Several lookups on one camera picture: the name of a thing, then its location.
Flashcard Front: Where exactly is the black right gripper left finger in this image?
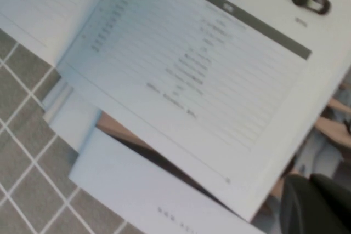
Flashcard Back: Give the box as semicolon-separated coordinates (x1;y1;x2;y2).
281;175;347;234

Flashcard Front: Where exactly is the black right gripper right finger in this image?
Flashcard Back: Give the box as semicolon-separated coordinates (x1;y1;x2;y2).
310;173;351;234

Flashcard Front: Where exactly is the white product catalogue book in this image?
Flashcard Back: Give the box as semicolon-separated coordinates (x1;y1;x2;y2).
0;0;351;222

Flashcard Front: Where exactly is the brochure with office photo cover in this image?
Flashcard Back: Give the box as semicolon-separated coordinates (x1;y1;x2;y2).
68;66;351;234

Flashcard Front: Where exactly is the white booklet stack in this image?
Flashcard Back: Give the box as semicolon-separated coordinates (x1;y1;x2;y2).
41;80;103;157

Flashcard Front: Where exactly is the grey white-checked tablecloth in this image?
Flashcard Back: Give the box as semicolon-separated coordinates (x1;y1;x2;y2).
0;30;143;234

